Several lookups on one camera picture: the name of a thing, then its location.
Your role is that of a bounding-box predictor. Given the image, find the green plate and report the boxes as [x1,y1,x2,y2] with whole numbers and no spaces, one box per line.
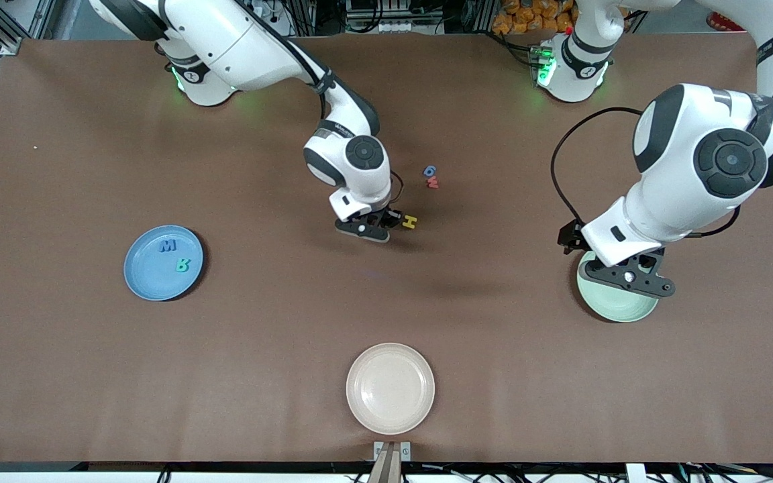
[576,252,661,323]

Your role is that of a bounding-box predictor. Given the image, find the beige plate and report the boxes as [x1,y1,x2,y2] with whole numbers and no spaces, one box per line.
[346,343,435,435]

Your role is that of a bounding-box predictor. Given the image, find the blue plate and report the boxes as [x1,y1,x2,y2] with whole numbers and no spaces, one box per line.
[123,225,204,302]

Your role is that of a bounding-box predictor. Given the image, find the white power strip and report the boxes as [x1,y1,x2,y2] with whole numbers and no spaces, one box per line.
[246,0,293,38]

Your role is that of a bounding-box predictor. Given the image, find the orange snack packs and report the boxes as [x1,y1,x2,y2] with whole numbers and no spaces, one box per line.
[493,0,578,36]

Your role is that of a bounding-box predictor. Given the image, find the red object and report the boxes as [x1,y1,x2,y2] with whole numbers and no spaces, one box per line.
[707,10,748,32]

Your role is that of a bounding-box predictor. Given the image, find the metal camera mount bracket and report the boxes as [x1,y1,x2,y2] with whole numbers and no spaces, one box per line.
[373,441,412,483]

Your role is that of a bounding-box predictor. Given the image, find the black table edge rail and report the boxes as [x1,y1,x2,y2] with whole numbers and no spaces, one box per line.
[0,461,773,474]

